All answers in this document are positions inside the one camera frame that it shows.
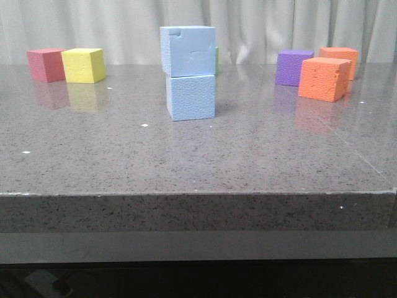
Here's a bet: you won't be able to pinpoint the light blue foam cube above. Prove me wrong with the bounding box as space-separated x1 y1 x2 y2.
166 74 216 121
159 25 216 77

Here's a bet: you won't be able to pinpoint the yellow foam cube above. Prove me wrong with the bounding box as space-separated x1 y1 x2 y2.
61 48 106 83

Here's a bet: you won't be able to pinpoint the red foam cube far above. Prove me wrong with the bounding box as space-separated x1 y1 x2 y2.
27 48 65 83

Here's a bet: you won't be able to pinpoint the orange foam cube rear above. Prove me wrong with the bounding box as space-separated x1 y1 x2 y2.
319 47 359 81

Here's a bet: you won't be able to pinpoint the orange foam cube front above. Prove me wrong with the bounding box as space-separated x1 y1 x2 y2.
298 57 351 102

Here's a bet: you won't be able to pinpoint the purple foam cube right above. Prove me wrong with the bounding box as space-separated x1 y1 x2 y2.
275 50 314 86

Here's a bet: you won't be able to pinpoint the grey curtain backdrop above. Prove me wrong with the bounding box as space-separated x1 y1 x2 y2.
1 1 396 65

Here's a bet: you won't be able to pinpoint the orange foam cube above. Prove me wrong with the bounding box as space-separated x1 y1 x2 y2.
319 47 359 81
298 57 351 102

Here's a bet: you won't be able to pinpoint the green foam cube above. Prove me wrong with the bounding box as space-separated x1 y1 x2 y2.
215 47 219 75

